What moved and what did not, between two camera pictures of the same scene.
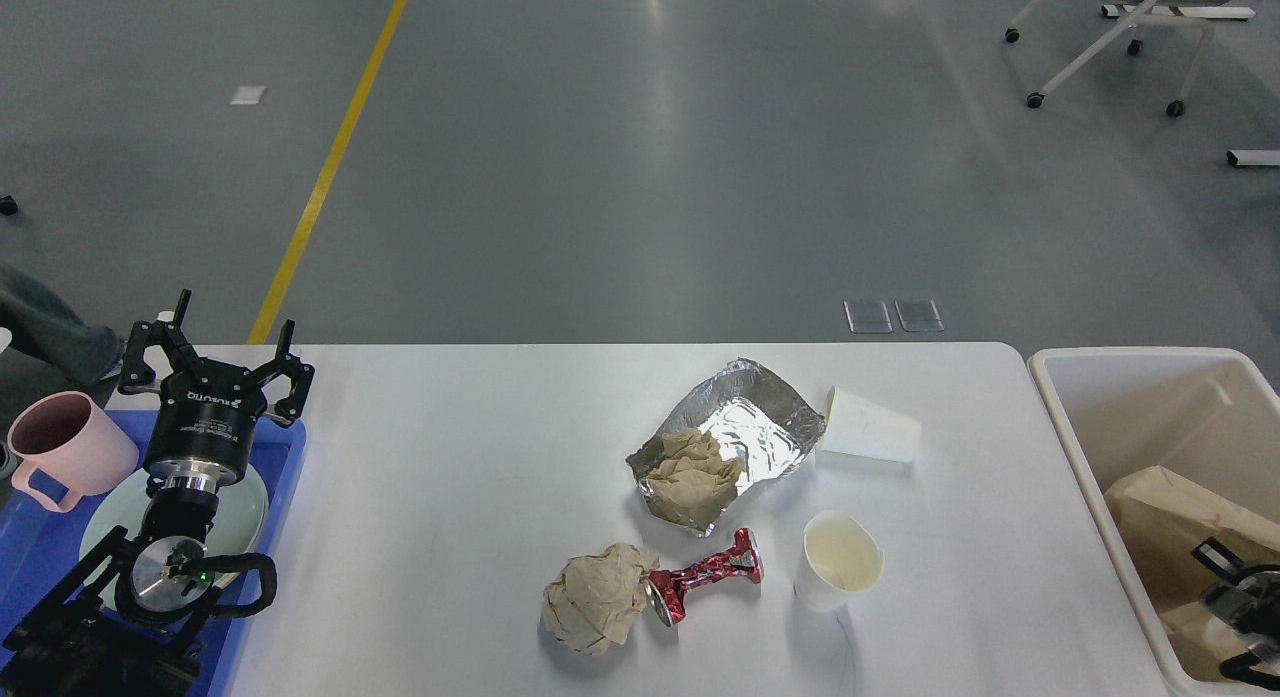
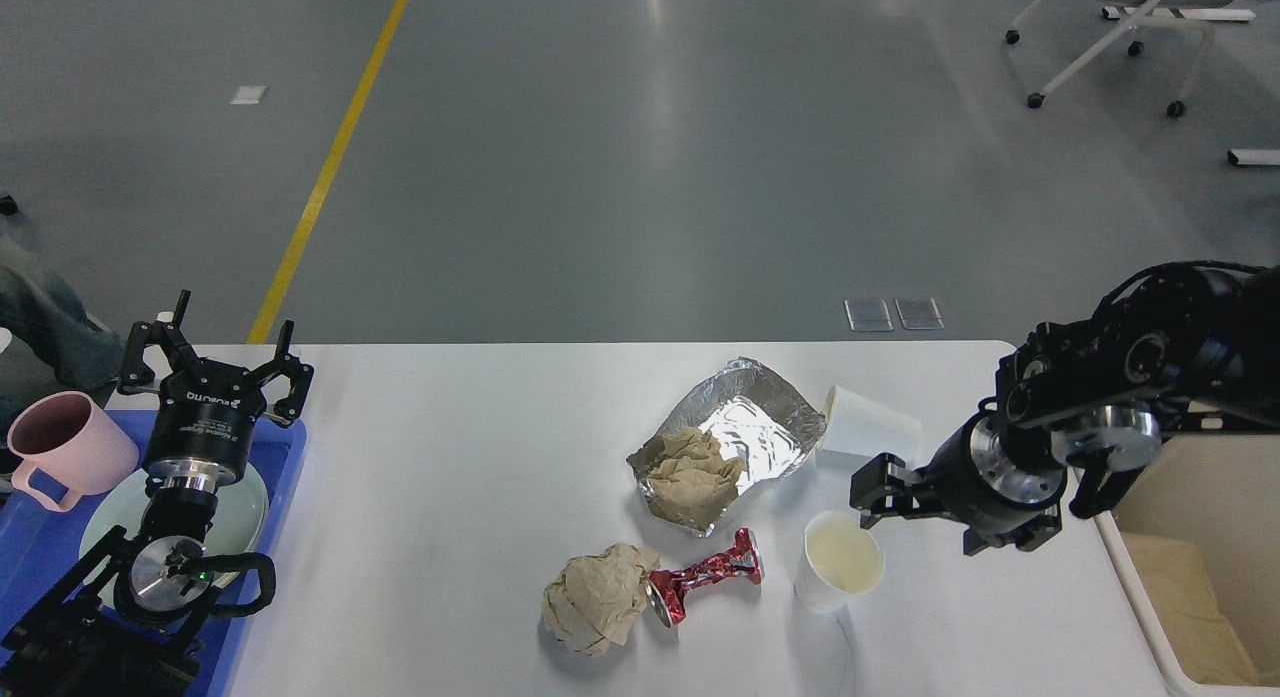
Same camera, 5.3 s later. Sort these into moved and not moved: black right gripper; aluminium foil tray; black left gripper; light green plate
Moved: black right gripper
Not moved: light green plate; black left gripper; aluminium foil tray
